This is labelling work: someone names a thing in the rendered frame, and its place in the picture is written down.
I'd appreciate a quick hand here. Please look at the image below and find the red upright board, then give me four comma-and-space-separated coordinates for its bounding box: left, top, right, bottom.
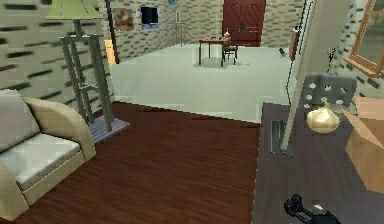
288, 28, 300, 62

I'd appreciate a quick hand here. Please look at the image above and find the green shade floor lamp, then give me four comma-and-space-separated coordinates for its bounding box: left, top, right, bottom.
44, 0, 131, 145

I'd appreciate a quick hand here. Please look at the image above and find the orange yellow panel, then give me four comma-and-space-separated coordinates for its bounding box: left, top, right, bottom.
103, 39, 117, 67

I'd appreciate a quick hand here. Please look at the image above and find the dark wooden chair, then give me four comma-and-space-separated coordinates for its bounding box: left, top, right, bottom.
222, 35, 240, 66

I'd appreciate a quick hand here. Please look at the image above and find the dark blue window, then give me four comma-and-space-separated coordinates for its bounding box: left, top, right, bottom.
139, 4, 160, 30

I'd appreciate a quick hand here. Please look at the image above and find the black twig plant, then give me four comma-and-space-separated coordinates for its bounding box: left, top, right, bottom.
327, 47, 338, 74

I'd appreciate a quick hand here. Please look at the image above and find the framed brown picture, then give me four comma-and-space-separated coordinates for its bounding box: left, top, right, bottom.
113, 8, 135, 32

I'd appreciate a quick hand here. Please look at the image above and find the dark brown table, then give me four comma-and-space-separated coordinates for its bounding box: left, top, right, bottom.
252, 102, 384, 224

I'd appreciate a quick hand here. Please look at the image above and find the wooden frame window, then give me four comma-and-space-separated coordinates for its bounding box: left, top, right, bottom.
343, 0, 384, 80

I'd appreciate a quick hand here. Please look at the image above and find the dark red door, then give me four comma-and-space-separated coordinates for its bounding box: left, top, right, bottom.
222, 0, 267, 48

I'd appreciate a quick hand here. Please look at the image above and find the brown wooden table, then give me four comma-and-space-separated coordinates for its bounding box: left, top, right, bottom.
198, 37, 232, 68

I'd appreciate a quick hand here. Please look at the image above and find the beige sofa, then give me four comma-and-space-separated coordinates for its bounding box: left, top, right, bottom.
0, 88, 98, 223

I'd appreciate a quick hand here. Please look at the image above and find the grey flat device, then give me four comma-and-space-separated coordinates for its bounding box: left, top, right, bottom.
270, 119, 295, 157

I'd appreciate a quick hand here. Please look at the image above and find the orange cardboard box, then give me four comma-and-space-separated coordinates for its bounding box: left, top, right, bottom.
340, 96, 384, 196

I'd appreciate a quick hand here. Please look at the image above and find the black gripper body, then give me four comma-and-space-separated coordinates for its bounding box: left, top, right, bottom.
283, 193, 306, 218

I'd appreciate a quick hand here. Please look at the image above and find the gold onion-shaped vase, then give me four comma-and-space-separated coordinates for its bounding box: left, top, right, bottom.
306, 102, 341, 135

